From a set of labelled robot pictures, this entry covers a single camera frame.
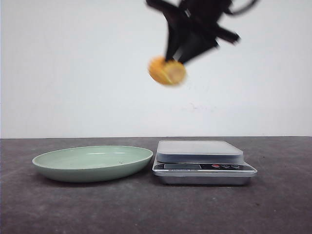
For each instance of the yellow corn cob piece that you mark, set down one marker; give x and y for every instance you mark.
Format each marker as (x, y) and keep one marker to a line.
(166, 72)

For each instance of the green shallow plate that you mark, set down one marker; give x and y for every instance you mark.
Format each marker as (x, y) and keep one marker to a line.
(92, 163)

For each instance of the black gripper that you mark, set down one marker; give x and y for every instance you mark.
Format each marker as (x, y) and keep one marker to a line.
(198, 17)

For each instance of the silver digital kitchen scale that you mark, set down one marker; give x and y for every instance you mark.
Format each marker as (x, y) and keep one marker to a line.
(207, 162)

